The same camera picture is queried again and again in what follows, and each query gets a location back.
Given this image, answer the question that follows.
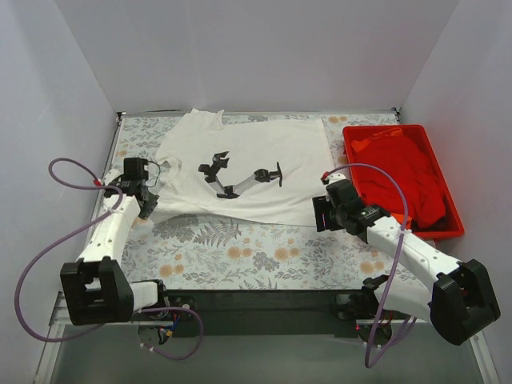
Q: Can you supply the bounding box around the white t-shirt with robot print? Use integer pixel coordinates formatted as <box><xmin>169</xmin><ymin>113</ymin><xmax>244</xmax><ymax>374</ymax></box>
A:
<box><xmin>150</xmin><ymin>110</ymin><xmax>334</xmax><ymax>226</ymax></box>

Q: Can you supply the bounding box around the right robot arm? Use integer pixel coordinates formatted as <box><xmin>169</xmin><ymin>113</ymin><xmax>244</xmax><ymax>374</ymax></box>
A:
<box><xmin>313</xmin><ymin>174</ymin><xmax>501</xmax><ymax>346</ymax></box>

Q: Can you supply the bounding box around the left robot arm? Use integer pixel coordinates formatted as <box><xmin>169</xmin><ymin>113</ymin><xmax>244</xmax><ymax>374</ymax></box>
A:
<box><xmin>60</xmin><ymin>158</ymin><xmax>170</xmax><ymax>326</ymax></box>

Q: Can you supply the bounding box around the red t-shirt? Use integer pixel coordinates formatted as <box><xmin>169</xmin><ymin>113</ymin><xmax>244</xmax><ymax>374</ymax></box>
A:
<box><xmin>346</xmin><ymin>133</ymin><xmax>446</xmax><ymax>230</ymax></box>

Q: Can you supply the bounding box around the red plastic bin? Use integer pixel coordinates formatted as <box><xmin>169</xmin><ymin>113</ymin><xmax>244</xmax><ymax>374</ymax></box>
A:
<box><xmin>343</xmin><ymin>125</ymin><xmax>464</xmax><ymax>241</ymax></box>

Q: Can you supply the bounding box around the floral patterned table mat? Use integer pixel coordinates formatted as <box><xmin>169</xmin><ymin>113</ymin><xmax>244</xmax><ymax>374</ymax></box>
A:
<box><xmin>78</xmin><ymin>113</ymin><xmax>449</xmax><ymax>292</ymax></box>

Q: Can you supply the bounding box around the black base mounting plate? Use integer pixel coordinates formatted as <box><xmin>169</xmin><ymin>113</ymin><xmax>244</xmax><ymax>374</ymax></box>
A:
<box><xmin>165</xmin><ymin>290</ymin><xmax>378</xmax><ymax>338</ymax></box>

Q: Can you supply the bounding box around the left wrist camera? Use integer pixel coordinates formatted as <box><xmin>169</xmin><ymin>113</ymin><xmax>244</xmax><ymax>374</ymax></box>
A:
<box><xmin>93</xmin><ymin>168</ymin><xmax>122</xmax><ymax>187</ymax></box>

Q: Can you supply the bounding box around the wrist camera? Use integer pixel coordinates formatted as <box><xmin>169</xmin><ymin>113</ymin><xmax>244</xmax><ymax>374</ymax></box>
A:
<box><xmin>93</xmin><ymin>168</ymin><xmax>122</xmax><ymax>187</ymax></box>
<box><xmin>322</xmin><ymin>172</ymin><xmax>350</xmax><ymax>198</ymax></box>

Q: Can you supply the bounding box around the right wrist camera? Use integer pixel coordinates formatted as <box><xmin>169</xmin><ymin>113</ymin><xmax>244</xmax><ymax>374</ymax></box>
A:
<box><xmin>322</xmin><ymin>172</ymin><xmax>350</xmax><ymax>198</ymax></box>

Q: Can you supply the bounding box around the aluminium frame rail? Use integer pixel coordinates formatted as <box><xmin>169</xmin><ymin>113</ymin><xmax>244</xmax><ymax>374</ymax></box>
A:
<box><xmin>34</xmin><ymin>290</ymin><xmax>501</xmax><ymax>384</ymax></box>

